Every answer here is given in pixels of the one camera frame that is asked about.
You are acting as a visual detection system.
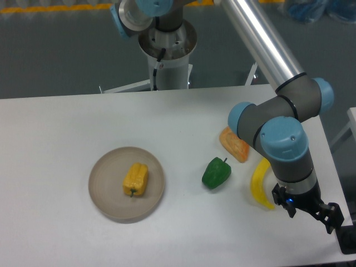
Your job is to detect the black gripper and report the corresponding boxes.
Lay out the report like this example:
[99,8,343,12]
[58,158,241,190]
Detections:
[272,184,344,234]

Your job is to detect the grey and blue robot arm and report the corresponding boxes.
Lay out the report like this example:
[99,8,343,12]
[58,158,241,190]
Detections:
[110,1,344,233]

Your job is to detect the green bell pepper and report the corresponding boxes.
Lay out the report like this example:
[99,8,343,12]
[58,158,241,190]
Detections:
[202,157,231,190]

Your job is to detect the yellow bell pepper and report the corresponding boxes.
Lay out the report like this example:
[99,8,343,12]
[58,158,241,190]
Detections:
[122,162,149,197]

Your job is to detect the beige round plate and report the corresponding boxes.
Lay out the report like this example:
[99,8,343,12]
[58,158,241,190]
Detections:
[88,147,165,223]

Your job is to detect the black clamp at table edge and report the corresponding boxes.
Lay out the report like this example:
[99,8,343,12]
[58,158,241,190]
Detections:
[336,225,355,255]

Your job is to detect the yellow banana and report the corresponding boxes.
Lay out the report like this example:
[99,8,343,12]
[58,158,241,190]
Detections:
[250,158,274,210]

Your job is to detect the orange bread slice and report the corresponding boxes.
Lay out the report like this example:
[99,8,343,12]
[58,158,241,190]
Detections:
[219,126,250,163]

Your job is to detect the blue plastic bags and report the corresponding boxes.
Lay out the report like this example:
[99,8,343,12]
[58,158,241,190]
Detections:
[282,0,355,24]

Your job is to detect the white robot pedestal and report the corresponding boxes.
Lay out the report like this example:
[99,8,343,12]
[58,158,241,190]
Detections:
[102,19,197,93]

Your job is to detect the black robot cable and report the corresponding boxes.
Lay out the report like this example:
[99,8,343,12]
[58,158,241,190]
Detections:
[151,47,167,91]

